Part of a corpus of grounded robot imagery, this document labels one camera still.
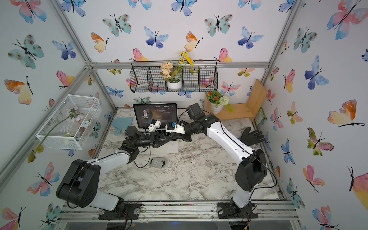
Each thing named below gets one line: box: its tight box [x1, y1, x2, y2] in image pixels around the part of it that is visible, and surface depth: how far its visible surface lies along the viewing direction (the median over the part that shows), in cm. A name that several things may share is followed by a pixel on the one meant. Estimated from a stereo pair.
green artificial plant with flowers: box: [206, 91, 235, 113], surface depth 98 cm
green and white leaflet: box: [253, 106, 267, 127], surface depth 112 cm
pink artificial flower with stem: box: [27, 106, 84, 164], surface depth 74 cm
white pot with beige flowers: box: [160, 61, 183, 89], surface depth 88 cm
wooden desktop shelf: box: [203, 78, 268, 123], surface depth 108 cm
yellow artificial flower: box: [178, 50, 195, 67], surface depth 84 cm
